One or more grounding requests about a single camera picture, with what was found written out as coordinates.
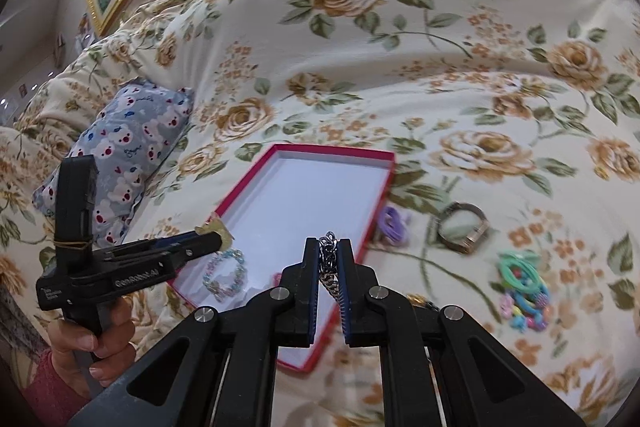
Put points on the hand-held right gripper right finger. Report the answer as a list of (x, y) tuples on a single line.
[(345, 269)]

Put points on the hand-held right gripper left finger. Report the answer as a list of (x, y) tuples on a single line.
[(313, 269)]

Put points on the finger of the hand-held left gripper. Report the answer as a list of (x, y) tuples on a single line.
[(165, 241), (192, 251)]

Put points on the yellow hair claw clip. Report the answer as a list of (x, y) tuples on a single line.
[(223, 229)]

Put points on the red cardboard box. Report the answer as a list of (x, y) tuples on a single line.
[(310, 187)]

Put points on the person's left forearm pink sleeve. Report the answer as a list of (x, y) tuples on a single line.
[(52, 392)]

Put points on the person's left hand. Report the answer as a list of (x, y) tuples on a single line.
[(112, 327)]

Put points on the grey bear print pillow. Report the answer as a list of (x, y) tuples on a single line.
[(140, 127)]

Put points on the floral blanket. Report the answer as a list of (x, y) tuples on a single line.
[(450, 57)]

